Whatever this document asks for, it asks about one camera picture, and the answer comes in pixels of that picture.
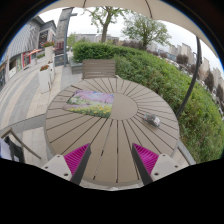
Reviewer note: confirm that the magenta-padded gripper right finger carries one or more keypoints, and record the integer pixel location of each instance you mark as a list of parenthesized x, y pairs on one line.
[(165, 165)]

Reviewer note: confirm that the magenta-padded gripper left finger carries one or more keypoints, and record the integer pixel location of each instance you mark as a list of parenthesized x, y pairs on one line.
[(59, 165)]

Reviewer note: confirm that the transparent computer mouse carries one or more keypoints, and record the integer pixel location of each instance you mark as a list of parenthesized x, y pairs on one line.
[(152, 120)]

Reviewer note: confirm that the flower print mouse pad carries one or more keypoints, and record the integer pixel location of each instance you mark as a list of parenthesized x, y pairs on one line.
[(90, 103)]

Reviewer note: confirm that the white planter with orange flowers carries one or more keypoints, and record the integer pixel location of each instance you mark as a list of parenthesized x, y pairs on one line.
[(45, 80)]

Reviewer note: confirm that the dark curved parasol pole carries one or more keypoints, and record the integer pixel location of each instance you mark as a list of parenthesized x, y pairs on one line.
[(196, 66)]

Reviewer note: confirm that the grey slatted chair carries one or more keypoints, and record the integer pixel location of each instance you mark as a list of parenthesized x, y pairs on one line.
[(98, 69)]

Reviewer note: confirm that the white planter with pink flowers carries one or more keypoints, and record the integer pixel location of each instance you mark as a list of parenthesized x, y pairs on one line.
[(49, 53)]

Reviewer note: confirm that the far apartment buildings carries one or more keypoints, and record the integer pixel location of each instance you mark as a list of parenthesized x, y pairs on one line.
[(186, 50)]

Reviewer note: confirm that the grey shopfront building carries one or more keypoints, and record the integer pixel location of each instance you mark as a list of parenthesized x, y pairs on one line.
[(20, 43)]

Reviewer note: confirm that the leafy round tree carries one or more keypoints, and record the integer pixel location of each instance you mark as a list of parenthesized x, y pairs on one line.
[(145, 30)]

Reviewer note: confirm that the tall grey sign pillar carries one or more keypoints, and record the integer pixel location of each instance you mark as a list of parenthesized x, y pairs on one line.
[(63, 26)]

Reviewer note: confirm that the sparse-leaved tree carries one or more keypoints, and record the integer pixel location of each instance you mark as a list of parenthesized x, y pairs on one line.
[(105, 30)]

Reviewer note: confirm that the beige parasol canopy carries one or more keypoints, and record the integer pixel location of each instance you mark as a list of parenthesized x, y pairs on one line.
[(160, 10)]

